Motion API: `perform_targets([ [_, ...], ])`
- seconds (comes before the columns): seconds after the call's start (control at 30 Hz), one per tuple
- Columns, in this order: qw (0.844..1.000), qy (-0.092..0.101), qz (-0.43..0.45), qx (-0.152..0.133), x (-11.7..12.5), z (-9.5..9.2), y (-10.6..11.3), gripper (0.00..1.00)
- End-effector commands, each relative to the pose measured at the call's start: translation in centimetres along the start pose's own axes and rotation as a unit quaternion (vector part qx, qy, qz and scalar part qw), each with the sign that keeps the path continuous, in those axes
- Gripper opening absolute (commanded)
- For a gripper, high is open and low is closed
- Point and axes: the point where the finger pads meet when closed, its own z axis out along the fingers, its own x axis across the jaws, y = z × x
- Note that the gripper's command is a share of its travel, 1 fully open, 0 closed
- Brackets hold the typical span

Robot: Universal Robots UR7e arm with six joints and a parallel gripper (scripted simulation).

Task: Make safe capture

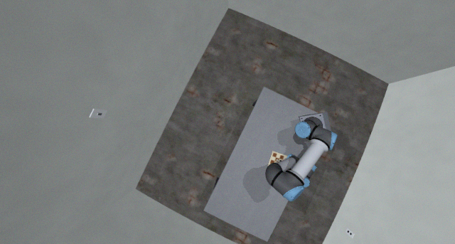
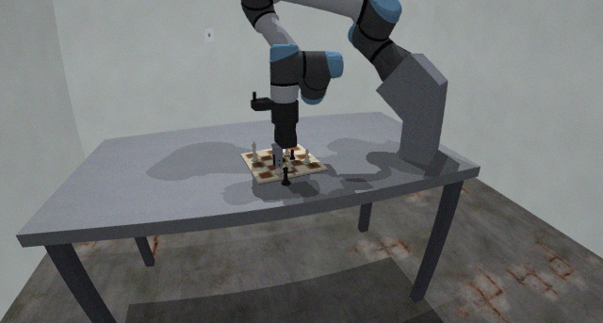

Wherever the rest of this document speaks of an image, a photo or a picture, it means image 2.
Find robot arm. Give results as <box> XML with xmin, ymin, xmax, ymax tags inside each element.
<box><xmin>241</xmin><ymin>0</ymin><xmax>411</xmax><ymax>105</ymax></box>

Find brown and cream chessboard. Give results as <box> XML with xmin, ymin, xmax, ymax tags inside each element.
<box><xmin>240</xmin><ymin>144</ymin><xmax>328</xmax><ymax>184</ymax></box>

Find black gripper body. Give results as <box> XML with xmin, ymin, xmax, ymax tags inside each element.
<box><xmin>251</xmin><ymin>85</ymin><xmax>300</xmax><ymax>149</ymax></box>

